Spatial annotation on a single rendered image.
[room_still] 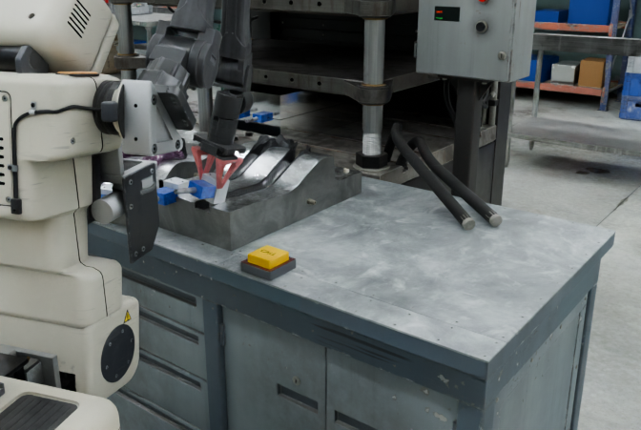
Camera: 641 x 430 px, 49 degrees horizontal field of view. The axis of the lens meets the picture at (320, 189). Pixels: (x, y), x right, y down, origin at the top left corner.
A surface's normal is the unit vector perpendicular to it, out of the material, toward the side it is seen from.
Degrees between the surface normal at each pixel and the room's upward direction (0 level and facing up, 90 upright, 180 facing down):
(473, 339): 0
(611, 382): 0
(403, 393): 90
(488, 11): 90
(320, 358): 90
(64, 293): 82
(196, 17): 67
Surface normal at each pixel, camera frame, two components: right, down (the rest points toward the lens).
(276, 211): 0.79, 0.19
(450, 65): -0.61, 0.25
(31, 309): -0.31, 0.16
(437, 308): 0.00, -0.95
